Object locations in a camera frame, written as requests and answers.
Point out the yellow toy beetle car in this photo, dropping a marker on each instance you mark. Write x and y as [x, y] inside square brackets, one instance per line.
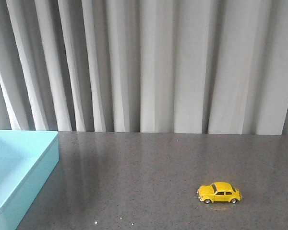
[218, 192]

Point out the light blue metal box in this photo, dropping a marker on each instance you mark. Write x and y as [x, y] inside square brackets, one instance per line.
[27, 158]

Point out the grey pleated curtain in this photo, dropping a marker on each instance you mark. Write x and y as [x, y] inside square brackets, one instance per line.
[182, 66]

